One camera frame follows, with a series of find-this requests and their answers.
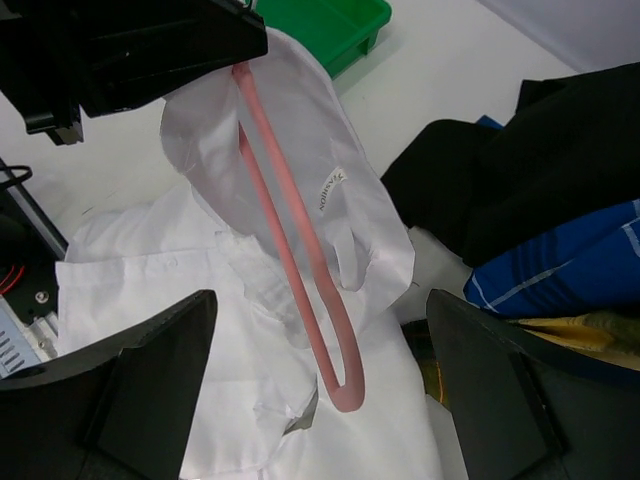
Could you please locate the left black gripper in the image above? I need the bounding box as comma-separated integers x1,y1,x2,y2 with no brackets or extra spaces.
1,1,268,146

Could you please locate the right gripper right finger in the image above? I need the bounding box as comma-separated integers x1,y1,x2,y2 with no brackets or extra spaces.
426,290,639,479

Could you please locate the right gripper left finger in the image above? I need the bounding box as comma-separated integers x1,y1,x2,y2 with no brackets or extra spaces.
1,290,218,479

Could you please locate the pink hanger with metal hook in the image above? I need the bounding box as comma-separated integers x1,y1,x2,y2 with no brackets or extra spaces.
232,62,367,414

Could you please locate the white shirt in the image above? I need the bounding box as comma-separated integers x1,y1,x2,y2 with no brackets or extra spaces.
56,29,446,479

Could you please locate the yellow plaid shirt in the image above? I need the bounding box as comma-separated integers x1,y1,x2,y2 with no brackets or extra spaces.
402,310,639,407

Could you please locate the blue plaid shirt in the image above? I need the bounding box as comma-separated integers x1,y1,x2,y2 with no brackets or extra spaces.
463,118,639,318

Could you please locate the black shirt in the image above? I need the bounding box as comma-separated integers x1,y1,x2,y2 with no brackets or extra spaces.
382,64,639,267

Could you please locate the green plastic tray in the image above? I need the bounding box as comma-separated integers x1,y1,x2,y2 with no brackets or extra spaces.
256,0,392,78

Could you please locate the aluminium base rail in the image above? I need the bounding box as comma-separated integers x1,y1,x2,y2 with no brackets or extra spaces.
1,163,67,378

